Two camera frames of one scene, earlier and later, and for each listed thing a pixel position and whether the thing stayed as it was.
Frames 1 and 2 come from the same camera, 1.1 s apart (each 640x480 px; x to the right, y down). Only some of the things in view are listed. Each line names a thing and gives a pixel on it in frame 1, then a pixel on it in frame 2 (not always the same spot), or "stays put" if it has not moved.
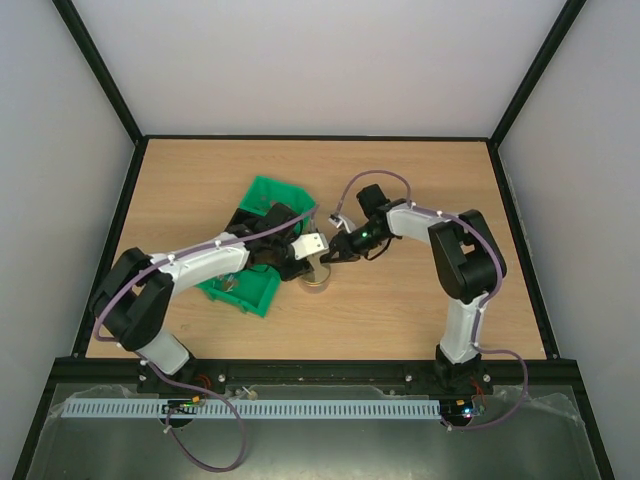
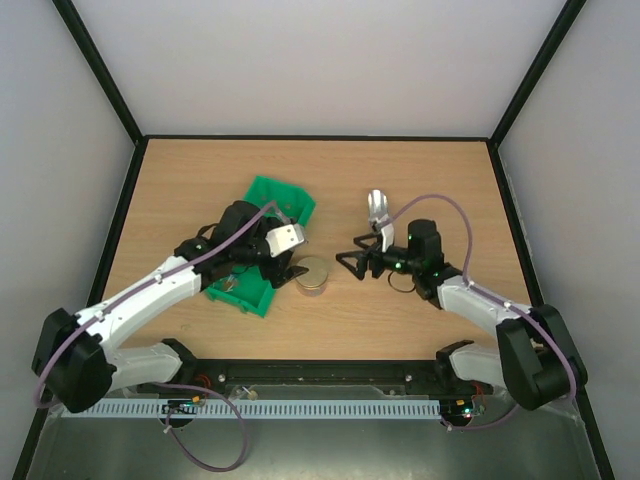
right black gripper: (345, 245) -> (375, 257)
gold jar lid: (320, 273) stays put
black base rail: (311, 377) stays put
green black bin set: (253, 287) stays put
